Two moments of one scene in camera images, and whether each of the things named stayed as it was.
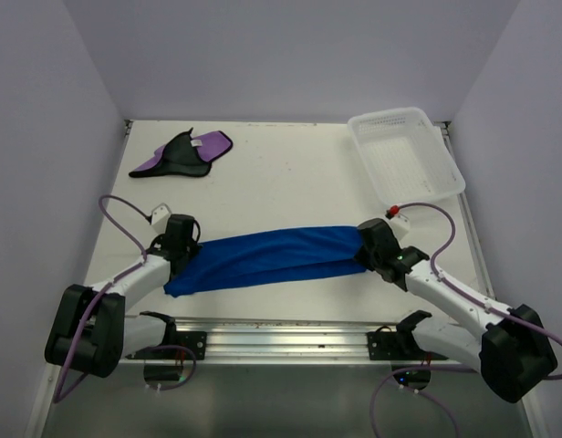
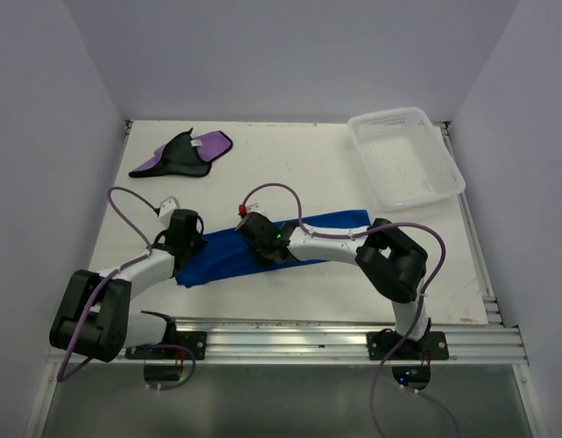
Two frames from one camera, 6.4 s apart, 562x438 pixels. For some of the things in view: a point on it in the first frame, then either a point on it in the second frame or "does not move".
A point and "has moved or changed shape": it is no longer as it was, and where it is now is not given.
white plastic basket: x=410 y=158 does not move
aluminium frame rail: x=291 y=343 does not move
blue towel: x=267 y=257 has moved or changed shape
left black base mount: x=195 y=341 does not move
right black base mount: x=400 y=345 does not move
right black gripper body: x=367 y=257 -> x=262 y=259
